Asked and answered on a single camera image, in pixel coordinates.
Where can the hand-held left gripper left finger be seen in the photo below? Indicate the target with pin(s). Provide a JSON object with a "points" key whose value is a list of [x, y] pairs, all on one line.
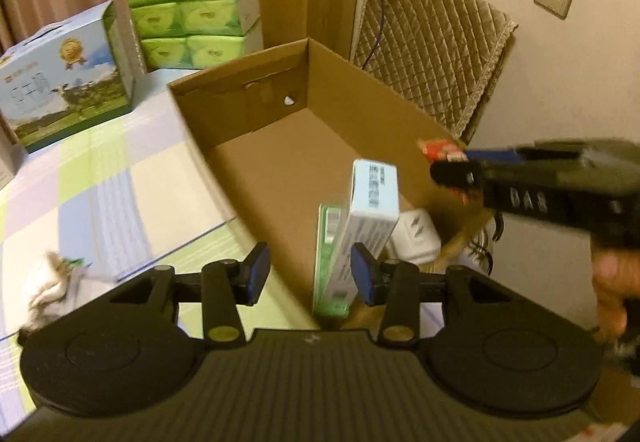
{"points": [[257, 272]]}

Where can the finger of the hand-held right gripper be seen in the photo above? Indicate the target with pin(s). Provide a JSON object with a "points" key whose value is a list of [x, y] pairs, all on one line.
{"points": [[492, 154], [452, 174]]}

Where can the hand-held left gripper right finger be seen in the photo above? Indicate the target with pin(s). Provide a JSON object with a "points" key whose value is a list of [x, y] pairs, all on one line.
{"points": [[361, 272]]}

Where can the red snack packet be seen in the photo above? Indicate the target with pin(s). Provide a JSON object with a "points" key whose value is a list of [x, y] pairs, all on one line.
{"points": [[440, 149]]}

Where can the slim green carton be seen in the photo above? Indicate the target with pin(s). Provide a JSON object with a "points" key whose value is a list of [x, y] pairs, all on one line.
{"points": [[327, 262]]}

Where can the long white carton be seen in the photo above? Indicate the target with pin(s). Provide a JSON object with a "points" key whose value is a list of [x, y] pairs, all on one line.
{"points": [[370, 202]]}

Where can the cardboard box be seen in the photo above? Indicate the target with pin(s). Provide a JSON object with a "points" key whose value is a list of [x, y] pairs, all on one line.
{"points": [[280, 161]]}

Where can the person's right hand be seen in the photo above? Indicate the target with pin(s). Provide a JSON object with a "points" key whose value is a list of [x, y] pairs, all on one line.
{"points": [[609, 289]]}

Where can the white power adapter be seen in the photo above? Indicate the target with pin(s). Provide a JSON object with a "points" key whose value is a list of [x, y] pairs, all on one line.
{"points": [[415, 234]]}

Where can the quilted beige chair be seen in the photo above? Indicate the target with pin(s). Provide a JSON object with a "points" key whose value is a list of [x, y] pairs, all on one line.
{"points": [[430, 46]]}

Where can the small green packet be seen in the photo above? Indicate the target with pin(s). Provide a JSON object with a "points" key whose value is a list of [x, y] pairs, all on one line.
{"points": [[75, 264]]}

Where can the crumpled white cloth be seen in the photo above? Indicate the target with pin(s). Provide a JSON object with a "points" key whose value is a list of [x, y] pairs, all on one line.
{"points": [[47, 287]]}

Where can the blue milk gift box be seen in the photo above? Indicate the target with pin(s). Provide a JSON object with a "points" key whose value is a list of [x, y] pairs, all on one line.
{"points": [[65, 86]]}

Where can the stack of green tissue packs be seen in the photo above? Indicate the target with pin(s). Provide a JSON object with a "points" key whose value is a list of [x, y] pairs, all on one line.
{"points": [[200, 6]]}

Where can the black metal chair frame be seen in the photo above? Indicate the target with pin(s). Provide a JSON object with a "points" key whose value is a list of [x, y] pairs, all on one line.
{"points": [[487, 242]]}

